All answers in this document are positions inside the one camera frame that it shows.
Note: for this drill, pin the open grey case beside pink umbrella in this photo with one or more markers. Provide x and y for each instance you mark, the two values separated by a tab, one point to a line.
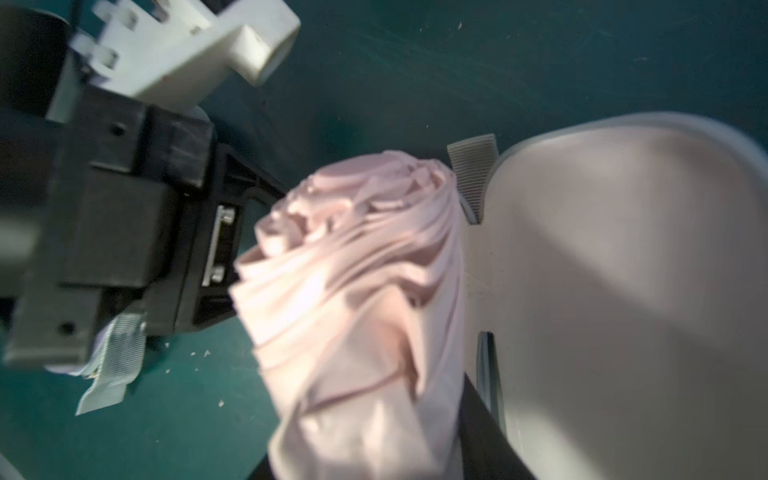
616	276

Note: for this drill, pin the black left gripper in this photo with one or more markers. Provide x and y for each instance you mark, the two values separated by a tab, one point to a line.
128	208

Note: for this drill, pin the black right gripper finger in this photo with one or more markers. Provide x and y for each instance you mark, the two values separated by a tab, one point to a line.
486	453

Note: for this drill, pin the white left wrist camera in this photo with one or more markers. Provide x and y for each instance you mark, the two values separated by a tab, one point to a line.
175	55

